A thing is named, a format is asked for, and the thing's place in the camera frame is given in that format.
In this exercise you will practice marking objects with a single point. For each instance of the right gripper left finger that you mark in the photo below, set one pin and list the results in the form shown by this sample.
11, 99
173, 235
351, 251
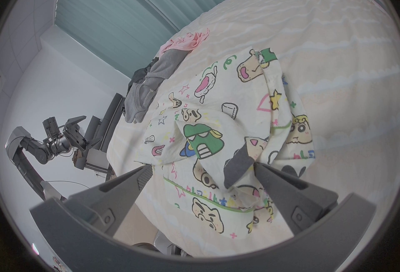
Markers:
109, 199

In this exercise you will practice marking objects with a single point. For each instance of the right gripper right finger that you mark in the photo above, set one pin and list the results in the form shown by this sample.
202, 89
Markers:
297, 199

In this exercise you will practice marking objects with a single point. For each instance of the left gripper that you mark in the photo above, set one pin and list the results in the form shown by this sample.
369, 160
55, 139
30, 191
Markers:
73, 138

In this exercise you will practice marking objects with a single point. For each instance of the white printed pyjama top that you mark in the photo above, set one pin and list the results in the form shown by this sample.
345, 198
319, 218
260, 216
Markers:
225, 114

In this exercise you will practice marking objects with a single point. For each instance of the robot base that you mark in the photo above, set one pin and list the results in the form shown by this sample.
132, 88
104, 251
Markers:
162, 244

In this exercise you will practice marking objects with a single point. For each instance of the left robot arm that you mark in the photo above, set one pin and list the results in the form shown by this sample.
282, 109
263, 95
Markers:
28, 152

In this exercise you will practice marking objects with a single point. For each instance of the grey knit garment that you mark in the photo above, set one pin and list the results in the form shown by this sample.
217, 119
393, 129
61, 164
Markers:
150, 86

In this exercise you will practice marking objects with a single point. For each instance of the black garment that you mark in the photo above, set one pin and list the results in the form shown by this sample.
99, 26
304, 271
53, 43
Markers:
142, 75

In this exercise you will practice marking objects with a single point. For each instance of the bed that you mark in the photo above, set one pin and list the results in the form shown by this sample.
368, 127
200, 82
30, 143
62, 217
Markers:
328, 92

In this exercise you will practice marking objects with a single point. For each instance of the pink garment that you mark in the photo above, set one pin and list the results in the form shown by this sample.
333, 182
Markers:
184, 41

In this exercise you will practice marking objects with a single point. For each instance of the blue-green curtain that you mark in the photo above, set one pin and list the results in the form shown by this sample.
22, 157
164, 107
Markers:
140, 5

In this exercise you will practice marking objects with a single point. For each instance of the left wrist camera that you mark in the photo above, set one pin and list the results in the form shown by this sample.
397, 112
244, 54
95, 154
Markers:
50, 126

